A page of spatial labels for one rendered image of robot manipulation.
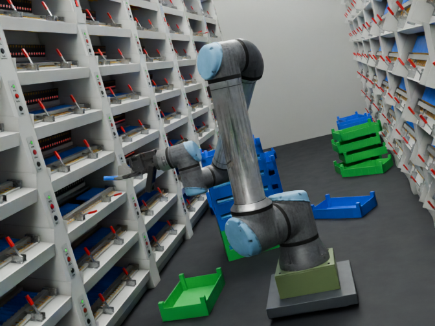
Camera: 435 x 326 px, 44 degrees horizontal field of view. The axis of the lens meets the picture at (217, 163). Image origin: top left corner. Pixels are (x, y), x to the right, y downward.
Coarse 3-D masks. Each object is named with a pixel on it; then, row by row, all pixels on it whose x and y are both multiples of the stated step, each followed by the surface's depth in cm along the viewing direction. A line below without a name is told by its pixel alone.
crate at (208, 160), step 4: (256, 140) 264; (256, 144) 264; (260, 144) 264; (256, 148) 264; (260, 148) 264; (208, 152) 282; (212, 152) 282; (256, 152) 264; (260, 152) 265; (204, 156) 262; (208, 156) 282; (212, 156) 263; (204, 160) 263; (208, 160) 263; (204, 164) 263; (208, 164) 263
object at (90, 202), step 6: (102, 192) 243; (108, 192) 247; (114, 192) 249; (96, 198) 234; (84, 204) 223; (90, 204) 228; (72, 210) 215; (78, 210) 217; (66, 216) 208; (72, 216) 212
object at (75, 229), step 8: (80, 184) 249; (88, 184) 257; (96, 184) 256; (104, 184) 255; (112, 184) 254; (120, 184) 254; (56, 200) 227; (112, 200) 240; (120, 200) 247; (96, 208) 227; (104, 208) 229; (112, 208) 238; (88, 216) 216; (96, 216) 221; (104, 216) 229; (72, 224) 206; (80, 224) 206; (88, 224) 213; (72, 232) 200; (80, 232) 207; (72, 240) 200
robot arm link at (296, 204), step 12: (288, 192) 204; (300, 192) 197; (276, 204) 195; (288, 204) 195; (300, 204) 195; (288, 216) 192; (300, 216) 195; (312, 216) 199; (288, 228) 192; (300, 228) 195; (312, 228) 197; (288, 240) 197; (300, 240) 196
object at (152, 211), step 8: (160, 184) 325; (144, 192) 317; (152, 192) 317; (160, 192) 306; (168, 192) 325; (176, 192) 324; (144, 200) 301; (152, 200) 302; (160, 200) 308; (168, 200) 310; (176, 200) 323; (144, 208) 289; (152, 208) 293; (160, 208) 293; (168, 208) 308; (144, 216) 265; (152, 216) 280; (160, 216) 292; (144, 224) 266; (152, 224) 279
